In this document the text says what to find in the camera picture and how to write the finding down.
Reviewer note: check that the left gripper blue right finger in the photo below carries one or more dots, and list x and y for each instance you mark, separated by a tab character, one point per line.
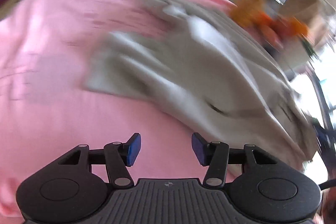
215	156

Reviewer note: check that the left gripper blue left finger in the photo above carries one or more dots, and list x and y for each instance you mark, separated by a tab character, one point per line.
119	156

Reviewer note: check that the white printed t-shirt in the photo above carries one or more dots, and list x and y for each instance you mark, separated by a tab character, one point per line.
211	75

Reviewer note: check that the pink dalmatian blanket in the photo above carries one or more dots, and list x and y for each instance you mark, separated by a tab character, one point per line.
46	46

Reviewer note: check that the fruit bowl with fruit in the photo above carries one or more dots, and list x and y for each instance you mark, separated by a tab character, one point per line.
276	32

